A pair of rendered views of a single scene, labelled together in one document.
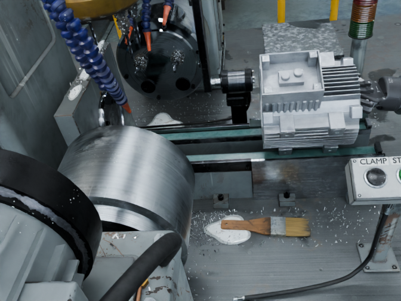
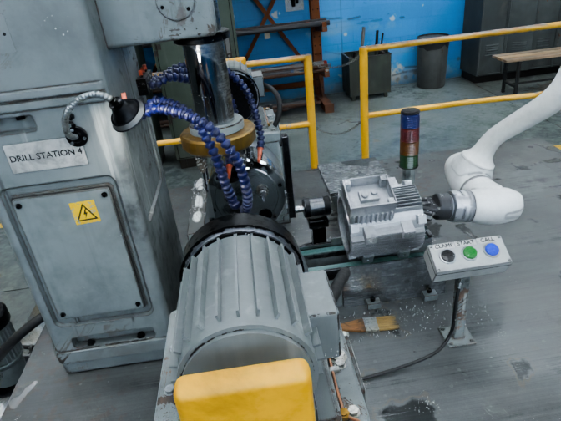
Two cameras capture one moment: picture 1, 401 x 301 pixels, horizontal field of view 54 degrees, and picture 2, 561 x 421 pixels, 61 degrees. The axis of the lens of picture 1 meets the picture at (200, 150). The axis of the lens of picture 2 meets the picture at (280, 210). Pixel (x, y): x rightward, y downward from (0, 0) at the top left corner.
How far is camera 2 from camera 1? 46 cm
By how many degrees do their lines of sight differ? 17
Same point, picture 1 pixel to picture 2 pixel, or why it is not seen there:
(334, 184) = (411, 284)
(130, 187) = not seen: hidden behind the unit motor
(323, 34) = (374, 169)
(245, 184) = not seen: hidden behind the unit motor
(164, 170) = not seen: hidden behind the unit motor
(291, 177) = (376, 281)
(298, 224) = (387, 320)
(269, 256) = (369, 347)
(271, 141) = (358, 249)
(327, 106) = (398, 216)
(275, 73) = (356, 194)
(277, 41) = (335, 177)
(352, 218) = (430, 311)
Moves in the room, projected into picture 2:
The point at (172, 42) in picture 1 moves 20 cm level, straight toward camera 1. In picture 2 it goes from (257, 178) to (277, 205)
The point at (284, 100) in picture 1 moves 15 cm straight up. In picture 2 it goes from (367, 213) to (366, 158)
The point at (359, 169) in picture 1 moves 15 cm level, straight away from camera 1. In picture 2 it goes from (435, 252) to (433, 219)
